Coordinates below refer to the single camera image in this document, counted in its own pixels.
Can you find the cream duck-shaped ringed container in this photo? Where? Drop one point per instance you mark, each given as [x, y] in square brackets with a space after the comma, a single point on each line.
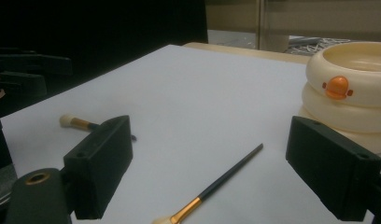
[359, 81]

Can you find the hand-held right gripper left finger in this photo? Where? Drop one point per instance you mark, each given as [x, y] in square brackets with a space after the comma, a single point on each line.
[98, 165]

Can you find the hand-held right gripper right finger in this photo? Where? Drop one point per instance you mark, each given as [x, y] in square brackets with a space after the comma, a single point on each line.
[331, 168]

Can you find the metal stand post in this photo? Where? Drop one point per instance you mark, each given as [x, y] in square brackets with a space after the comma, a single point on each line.
[261, 21]

